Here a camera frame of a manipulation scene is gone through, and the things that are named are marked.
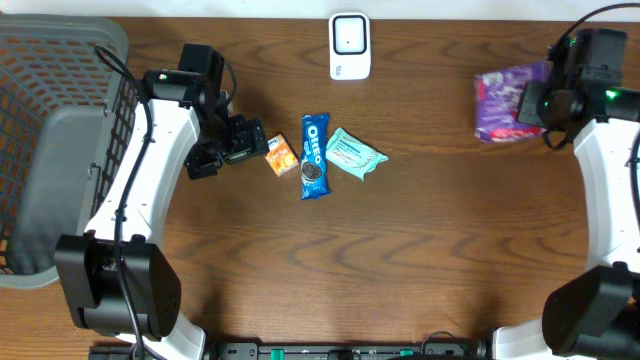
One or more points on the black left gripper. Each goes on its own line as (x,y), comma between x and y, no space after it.
(255,138)

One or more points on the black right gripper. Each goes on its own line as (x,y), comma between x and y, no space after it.
(528,111)

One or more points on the purple snack package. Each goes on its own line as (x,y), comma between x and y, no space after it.
(497,95)

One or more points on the orange snack packet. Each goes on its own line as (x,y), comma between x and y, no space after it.
(281,157)

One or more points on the blue Oreo cookie pack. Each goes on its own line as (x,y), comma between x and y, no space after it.
(313,159)

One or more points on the mint green wipes pack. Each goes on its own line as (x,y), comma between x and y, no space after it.
(351,155)

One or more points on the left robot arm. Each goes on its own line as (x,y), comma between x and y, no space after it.
(114,276)

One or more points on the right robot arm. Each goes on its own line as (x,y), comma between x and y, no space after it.
(596,315)

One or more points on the grey plastic mesh basket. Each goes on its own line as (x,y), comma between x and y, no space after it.
(66,121)

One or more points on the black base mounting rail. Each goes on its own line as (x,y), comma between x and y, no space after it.
(438,348)

